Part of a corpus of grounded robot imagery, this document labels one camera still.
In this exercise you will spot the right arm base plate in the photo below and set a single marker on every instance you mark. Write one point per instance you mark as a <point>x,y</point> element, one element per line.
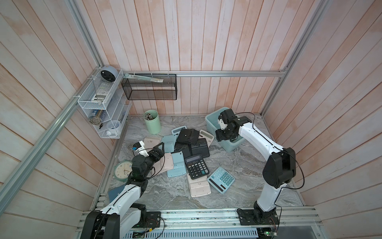
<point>257,217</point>

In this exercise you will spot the pink calculator under black one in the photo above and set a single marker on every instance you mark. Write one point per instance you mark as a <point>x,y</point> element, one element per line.
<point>199,187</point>

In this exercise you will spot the black calculator face up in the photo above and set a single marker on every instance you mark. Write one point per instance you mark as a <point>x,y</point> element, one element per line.
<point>196,166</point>

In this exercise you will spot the teal calculator back of pile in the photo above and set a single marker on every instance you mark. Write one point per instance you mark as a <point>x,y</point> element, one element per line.
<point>177,130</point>

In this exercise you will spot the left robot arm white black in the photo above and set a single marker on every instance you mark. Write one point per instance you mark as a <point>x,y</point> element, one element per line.
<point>123,213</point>

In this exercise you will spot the ruler on black basket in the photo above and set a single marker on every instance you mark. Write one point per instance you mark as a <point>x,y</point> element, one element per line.
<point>143,78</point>

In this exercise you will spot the black calculator face down left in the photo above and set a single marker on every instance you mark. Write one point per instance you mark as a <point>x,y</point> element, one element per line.
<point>183,148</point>

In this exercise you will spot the teal calculator tilted in pile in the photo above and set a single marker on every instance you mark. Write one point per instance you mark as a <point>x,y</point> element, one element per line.
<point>169,143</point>

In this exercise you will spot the black calculator face down right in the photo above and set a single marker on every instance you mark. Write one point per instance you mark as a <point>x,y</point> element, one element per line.
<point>201,147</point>

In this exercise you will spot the grey round alarm clock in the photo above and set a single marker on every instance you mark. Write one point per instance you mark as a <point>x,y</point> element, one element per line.
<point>109,73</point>

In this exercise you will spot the pens in cup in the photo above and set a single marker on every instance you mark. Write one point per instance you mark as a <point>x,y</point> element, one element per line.
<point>148,116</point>

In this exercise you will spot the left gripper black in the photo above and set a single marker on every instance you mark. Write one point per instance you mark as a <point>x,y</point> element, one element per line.
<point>160,153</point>

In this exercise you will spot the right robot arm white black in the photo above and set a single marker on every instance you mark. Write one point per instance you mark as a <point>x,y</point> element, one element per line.
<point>280,167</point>

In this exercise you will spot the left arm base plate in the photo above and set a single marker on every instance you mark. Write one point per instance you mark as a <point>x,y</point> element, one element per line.
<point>149,220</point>

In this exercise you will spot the teal calculator face up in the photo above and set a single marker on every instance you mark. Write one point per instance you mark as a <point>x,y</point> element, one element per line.
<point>221,180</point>

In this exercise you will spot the teal calculator face down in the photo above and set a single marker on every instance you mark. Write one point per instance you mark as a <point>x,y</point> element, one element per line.
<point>179,165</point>

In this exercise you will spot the white mug on shelf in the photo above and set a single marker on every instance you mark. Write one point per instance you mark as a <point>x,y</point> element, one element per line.
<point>113,127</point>

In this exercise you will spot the green round desk clock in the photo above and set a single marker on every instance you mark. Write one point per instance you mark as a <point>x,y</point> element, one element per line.
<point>122,170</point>

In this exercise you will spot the pale pink calculator back left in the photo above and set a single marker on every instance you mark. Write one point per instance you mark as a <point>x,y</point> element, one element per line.
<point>151,141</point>

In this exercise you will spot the black wire mesh basket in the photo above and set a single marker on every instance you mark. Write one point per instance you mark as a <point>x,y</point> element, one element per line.
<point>142,90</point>

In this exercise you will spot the aluminium front rail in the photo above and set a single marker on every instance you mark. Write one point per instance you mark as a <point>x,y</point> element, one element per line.
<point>228,218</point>

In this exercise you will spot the white wire mesh shelf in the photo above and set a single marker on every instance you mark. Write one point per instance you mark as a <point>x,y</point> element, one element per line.
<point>102,101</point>

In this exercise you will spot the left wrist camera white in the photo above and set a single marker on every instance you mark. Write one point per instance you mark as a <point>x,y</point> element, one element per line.
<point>139,148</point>

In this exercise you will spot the mint green pen cup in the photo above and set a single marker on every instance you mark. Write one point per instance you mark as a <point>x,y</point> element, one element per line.
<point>153,126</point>

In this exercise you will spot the black calculator face down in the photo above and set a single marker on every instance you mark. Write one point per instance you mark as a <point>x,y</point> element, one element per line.
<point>201,147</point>
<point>183,148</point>

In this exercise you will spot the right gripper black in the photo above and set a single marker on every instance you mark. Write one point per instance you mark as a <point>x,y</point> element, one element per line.
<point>219,137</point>

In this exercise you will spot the black calculator top of pile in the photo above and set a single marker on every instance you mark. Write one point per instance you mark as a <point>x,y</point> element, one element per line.
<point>188,136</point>

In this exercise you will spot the teal plastic storage box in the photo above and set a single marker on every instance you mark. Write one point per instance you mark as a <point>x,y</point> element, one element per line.
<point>227,142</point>

